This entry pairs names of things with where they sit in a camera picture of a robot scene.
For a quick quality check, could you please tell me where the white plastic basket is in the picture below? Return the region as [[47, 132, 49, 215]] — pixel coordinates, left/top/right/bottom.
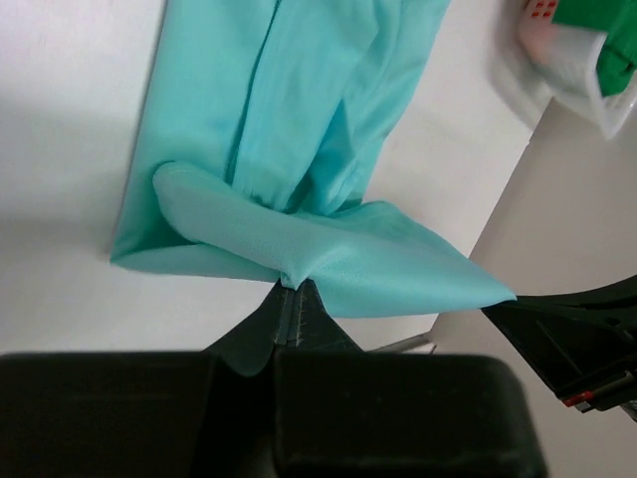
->
[[518, 10, 636, 139]]

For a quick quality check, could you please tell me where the green t shirt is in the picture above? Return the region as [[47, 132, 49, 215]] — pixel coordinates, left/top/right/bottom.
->
[[553, 0, 636, 97]]

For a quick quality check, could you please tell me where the teal t shirt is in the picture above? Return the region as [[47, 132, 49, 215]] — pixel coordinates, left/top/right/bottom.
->
[[107, 0, 519, 377]]

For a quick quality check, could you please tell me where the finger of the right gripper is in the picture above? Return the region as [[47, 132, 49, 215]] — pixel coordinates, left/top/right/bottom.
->
[[482, 276, 636, 413]]

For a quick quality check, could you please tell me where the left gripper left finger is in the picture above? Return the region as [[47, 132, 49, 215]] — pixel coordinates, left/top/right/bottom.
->
[[1, 286, 293, 477]]

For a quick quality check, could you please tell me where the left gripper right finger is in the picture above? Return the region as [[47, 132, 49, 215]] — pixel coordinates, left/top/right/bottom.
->
[[272, 281, 550, 478]]

